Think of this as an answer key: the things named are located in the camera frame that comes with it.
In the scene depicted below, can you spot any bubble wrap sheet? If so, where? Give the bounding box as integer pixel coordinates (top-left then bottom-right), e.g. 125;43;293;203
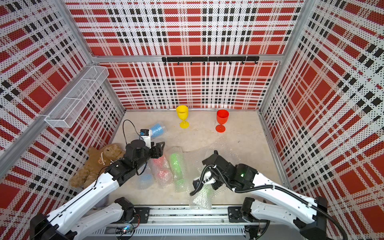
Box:
164;146;195;158
183;138;240;192

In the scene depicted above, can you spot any yellow plastic wine glass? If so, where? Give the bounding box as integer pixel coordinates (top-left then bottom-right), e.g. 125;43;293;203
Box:
176;105;189;129

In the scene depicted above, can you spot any red plastic wine glass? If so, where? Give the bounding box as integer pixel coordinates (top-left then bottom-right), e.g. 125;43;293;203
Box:
216;110;229;133

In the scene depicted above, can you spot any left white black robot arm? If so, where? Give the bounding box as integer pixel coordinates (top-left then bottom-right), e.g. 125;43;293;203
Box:
30;140;165;240

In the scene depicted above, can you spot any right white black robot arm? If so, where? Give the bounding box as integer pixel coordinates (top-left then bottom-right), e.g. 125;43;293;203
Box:
190;151;348;240

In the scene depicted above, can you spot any blue glass in bubble wrap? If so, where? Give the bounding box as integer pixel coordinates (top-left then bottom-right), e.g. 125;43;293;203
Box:
150;122;167;140

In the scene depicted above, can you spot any wrapped red glass bundle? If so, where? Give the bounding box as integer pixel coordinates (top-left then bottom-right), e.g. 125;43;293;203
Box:
150;156;174;189

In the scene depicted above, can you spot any wrapped green glass bundle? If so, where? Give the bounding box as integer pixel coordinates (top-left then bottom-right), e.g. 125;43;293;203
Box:
169;153;188;193

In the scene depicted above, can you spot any wrapped light blue glass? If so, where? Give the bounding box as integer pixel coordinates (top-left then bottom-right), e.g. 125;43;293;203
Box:
136;165;155;190

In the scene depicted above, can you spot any brown teddy bear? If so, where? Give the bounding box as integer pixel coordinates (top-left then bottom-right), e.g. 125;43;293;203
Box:
69;144;125;189

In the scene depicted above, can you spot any green circuit board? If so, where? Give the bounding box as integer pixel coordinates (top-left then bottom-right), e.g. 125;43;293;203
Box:
115;225;136;237

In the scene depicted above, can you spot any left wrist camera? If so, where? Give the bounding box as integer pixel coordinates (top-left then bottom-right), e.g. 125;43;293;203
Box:
140;129;152;148

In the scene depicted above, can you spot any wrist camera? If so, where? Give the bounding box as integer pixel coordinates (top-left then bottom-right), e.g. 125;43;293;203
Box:
199;171;216;185
140;129;152;148

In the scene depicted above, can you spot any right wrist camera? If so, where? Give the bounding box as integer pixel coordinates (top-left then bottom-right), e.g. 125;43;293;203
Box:
199;171;216;185

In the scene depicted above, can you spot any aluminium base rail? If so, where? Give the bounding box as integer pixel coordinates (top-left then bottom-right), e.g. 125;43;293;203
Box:
87;205;267;240

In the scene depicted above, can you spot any white wire mesh basket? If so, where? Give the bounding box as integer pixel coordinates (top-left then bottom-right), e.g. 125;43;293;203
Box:
45;66;109;128

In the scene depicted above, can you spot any black wall hook rail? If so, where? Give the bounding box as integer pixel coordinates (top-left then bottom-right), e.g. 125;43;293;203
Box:
162;56;260;64

